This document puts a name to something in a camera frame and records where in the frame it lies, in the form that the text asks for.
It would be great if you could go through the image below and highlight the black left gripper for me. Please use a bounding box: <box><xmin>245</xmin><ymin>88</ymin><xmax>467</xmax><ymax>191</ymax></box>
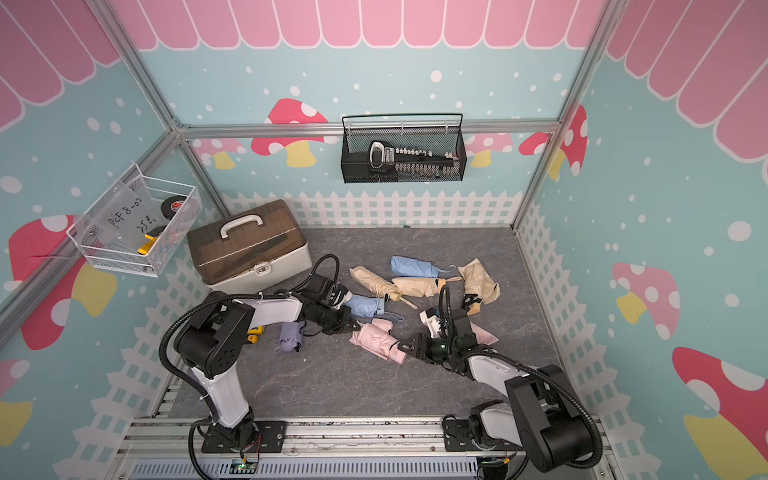
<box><xmin>312</xmin><ymin>301</ymin><xmax>360</xmax><ymax>335</ymax></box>

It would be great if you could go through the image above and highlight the light blue sleeved umbrella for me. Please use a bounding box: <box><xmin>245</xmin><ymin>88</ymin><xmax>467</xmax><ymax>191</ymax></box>
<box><xmin>345</xmin><ymin>295</ymin><xmax>404</xmax><ymax>322</ymax></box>

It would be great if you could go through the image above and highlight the pink sleeved umbrella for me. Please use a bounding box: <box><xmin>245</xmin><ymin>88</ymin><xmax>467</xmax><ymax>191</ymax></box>
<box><xmin>350</xmin><ymin>319</ymin><xmax>406</xmax><ymax>364</ymax></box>

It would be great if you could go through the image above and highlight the beige umbrella sleeve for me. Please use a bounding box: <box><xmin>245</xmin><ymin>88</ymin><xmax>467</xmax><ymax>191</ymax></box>
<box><xmin>459</xmin><ymin>258</ymin><xmax>501</xmax><ymax>305</ymax></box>

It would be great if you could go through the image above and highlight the pink umbrella sleeve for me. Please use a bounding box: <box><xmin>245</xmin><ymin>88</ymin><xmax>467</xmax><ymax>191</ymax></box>
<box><xmin>470</xmin><ymin>322</ymin><xmax>499</xmax><ymax>346</ymax></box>

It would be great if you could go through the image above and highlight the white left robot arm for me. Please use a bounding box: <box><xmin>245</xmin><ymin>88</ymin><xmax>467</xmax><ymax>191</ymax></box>
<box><xmin>158</xmin><ymin>254</ymin><xmax>360</xmax><ymax>451</ymax></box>

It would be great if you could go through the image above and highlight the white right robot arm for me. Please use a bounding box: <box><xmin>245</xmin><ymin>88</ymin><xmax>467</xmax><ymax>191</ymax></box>
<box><xmin>399</xmin><ymin>287</ymin><xmax>604</xmax><ymax>478</ymax></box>

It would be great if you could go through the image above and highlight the purple sleeved umbrella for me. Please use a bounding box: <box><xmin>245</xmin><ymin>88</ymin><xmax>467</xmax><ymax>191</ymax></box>
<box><xmin>278</xmin><ymin>321</ymin><xmax>305</xmax><ymax>353</ymax></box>

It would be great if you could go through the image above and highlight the beige sleeved umbrella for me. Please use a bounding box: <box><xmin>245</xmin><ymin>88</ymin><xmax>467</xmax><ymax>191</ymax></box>
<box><xmin>392</xmin><ymin>277</ymin><xmax>462</xmax><ymax>298</ymax></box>

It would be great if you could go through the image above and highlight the yellow tape measure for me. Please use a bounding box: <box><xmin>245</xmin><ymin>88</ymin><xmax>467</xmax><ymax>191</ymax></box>
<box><xmin>246</xmin><ymin>326</ymin><xmax>265</xmax><ymax>344</ymax></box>

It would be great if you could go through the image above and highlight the small blue sleeved umbrella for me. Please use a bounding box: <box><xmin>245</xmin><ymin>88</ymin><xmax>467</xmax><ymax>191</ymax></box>
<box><xmin>390</xmin><ymin>256</ymin><xmax>458</xmax><ymax>279</ymax></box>

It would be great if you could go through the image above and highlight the brown and cream toolbox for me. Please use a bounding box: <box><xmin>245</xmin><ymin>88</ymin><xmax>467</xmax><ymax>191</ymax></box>
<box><xmin>187</xmin><ymin>199</ymin><xmax>312</xmax><ymax>294</ymax></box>

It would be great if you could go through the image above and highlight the socket set in basket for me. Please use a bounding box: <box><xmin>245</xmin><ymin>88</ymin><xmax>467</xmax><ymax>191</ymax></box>
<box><xmin>367</xmin><ymin>141</ymin><xmax>463</xmax><ymax>181</ymax></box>

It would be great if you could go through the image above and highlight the black tape roll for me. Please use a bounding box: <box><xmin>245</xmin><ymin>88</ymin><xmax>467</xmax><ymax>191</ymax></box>
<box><xmin>161</xmin><ymin>195</ymin><xmax>187</xmax><ymax>220</ymax></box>

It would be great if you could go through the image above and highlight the yellow tool in bin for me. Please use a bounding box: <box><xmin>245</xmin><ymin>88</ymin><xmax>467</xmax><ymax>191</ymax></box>
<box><xmin>138</xmin><ymin>226</ymin><xmax>165</xmax><ymax>255</ymax></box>

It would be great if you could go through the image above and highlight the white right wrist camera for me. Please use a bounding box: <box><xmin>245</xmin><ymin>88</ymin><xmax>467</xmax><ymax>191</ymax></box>
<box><xmin>419</xmin><ymin>308</ymin><xmax>444</xmax><ymax>338</ymax></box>

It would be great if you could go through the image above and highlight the black wire mesh basket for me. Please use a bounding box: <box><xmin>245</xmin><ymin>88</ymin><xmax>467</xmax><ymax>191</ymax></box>
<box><xmin>340</xmin><ymin>113</ymin><xmax>467</xmax><ymax>184</ymax></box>

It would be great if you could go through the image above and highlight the clear plastic wall bin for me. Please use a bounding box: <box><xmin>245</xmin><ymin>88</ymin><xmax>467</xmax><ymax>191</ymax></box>
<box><xmin>66</xmin><ymin>164</ymin><xmax>202</xmax><ymax>278</ymax></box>

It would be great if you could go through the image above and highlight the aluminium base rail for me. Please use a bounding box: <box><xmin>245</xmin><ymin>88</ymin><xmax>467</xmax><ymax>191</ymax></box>
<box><xmin>113</xmin><ymin>415</ymin><xmax>619</xmax><ymax>480</ymax></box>

